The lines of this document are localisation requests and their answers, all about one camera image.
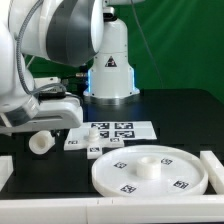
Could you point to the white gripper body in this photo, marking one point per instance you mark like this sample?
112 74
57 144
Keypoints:
53 115

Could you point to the white cross-shaped table base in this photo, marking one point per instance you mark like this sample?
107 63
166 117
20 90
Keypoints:
91 141

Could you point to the white round table top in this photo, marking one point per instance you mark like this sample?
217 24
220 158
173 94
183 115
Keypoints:
149 171

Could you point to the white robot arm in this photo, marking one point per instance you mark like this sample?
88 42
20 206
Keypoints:
70 32

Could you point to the white marker sheet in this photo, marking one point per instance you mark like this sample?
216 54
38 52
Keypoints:
130 130

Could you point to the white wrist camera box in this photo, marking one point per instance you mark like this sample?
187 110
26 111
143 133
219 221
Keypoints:
48 83

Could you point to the white U-shaped border frame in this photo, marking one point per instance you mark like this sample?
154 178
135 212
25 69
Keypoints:
208 207

